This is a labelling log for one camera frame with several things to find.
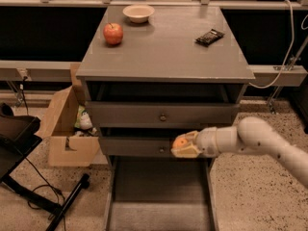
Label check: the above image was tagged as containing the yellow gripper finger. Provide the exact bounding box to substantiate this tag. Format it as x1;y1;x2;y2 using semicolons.
177;131;198;143
171;144;200;159

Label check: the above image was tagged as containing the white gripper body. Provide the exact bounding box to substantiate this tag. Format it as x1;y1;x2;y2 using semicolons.
196;127;219;158

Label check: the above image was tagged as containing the small orange fruit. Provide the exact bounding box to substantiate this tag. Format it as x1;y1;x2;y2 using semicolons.
172;138;188;148

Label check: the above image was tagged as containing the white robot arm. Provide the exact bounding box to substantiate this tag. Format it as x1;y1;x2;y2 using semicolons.
170;116;308;188

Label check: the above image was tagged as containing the grey bottom drawer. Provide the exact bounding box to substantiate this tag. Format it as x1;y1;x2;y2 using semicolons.
103;157;219;231

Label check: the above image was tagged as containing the grey drawer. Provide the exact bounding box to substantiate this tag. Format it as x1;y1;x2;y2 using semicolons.
87;81;239;129
100;127;190;158
103;157;219;231

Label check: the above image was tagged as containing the grey wooden drawer cabinet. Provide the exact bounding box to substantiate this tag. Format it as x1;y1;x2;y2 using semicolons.
75;5;256;170

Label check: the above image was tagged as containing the grey middle drawer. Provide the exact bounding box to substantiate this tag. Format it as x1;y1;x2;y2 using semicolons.
100;127;190;158

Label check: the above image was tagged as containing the grey top drawer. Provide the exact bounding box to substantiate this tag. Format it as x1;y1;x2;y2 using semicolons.
87;81;239;129

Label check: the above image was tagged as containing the black snack packet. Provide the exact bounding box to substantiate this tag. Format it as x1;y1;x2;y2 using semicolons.
195;29;224;47

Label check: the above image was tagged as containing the white green plush toy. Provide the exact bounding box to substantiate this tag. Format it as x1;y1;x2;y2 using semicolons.
74;106;92;130

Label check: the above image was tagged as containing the cardboard box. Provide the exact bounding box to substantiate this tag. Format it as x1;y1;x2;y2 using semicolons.
37;64;100;167

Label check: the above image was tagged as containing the red apple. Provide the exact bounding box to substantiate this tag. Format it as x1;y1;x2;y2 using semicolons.
103;23;123;45

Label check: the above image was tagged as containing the beige bowl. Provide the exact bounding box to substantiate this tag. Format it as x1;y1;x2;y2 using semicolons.
123;5;155;24

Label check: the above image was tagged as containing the black stand with legs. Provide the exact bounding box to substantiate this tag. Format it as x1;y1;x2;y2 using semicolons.
0;103;90;231

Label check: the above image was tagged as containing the metal railing frame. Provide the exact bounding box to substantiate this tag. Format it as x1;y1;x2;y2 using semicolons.
0;0;308;114

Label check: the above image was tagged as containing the black floor cable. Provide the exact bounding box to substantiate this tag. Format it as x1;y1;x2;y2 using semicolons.
18;151;67;231

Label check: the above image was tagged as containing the white hanging cable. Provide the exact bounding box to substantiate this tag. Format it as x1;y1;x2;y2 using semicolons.
248;0;295;90

